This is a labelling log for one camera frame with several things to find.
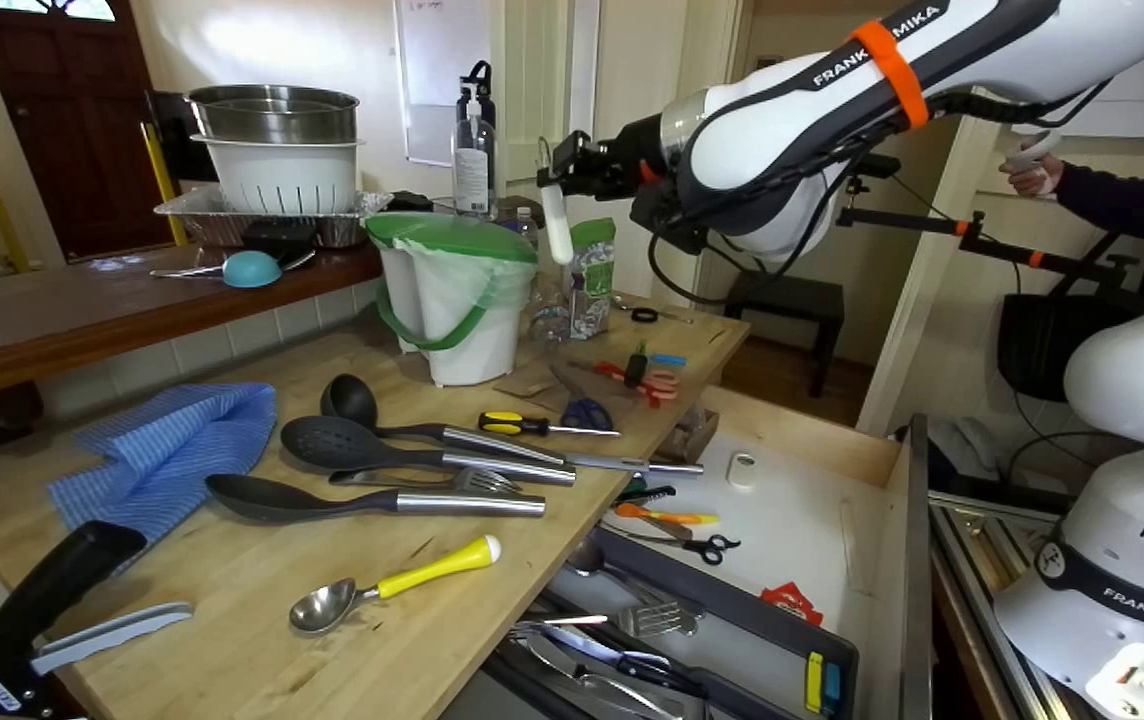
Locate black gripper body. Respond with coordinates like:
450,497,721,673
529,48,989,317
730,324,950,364
538,125,676,236

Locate white handled potato peeler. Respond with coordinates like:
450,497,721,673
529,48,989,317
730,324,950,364
538,169,572,263

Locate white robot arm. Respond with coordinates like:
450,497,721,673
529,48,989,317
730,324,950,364
540,0,1144,263

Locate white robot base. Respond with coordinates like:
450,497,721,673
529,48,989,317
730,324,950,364
998,317,1144,720

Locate person forearm dark sleeve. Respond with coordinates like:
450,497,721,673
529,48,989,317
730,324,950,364
1000,155,1144,239

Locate open wooden drawer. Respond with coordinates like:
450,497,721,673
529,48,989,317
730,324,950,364
450,386,931,720

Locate orange red drawer item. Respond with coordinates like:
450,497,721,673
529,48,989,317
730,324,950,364
760,581,824,627

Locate green lidded food jar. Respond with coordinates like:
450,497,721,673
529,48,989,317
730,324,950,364
572,221,618,341

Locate clear water bottle black cap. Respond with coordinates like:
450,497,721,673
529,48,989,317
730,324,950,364
453,60,496,215

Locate white compost bin green lid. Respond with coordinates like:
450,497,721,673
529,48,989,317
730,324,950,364
363,212,538,386

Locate black stool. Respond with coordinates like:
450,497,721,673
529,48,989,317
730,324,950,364
726,271,845,396

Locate yellow black screwdriver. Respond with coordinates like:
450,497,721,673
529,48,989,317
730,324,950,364
478,406,620,441

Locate white dish rack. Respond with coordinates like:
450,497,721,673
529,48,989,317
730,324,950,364
159,138,359,215

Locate small black scissors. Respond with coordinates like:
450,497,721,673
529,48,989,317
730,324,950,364
620,517,740,565

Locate teal small bowl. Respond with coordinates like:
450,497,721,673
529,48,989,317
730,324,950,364
221,247,281,292

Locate steel mixing bowl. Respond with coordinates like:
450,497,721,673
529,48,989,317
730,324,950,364
190,84,358,143

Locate black cutlery tray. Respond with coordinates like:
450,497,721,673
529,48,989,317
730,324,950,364
485,532,860,720

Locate blue cloth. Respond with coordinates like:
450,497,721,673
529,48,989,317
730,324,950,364
48,384,281,542

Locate orange handled scissors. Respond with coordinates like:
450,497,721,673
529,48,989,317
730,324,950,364
590,350,682,406

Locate black ladle steel handle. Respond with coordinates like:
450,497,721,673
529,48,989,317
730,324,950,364
320,373,566,466

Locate black slotted spoon steel handle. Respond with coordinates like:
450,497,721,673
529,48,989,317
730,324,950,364
281,416,578,484

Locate yellow handled ice cream scoop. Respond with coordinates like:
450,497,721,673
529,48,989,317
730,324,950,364
288,536,500,635

